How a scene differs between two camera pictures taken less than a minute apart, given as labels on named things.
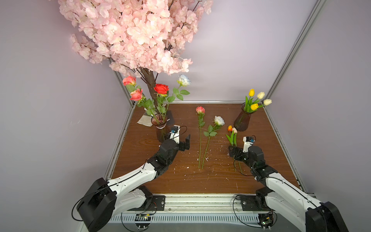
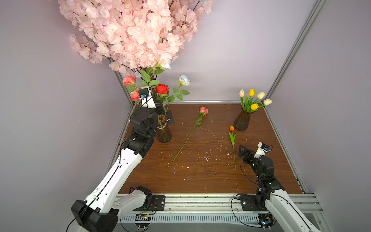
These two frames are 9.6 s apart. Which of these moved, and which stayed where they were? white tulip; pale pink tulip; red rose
Moved: pale pink tulip
Stayed: white tulip; red rose
